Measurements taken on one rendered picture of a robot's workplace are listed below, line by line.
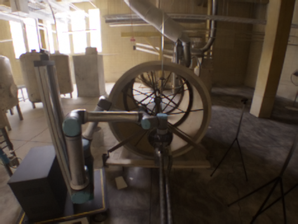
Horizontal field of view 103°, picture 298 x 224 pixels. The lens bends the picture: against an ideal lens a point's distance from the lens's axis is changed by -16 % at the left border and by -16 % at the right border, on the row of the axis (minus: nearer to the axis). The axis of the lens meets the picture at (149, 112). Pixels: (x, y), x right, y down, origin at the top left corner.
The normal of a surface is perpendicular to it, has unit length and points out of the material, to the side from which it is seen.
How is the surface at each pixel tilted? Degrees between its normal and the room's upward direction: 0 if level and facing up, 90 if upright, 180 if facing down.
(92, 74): 90
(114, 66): 90
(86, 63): 90
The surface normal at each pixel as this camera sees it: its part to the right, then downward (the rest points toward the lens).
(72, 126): 0.40, 0.18
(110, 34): -0.04, 0.34
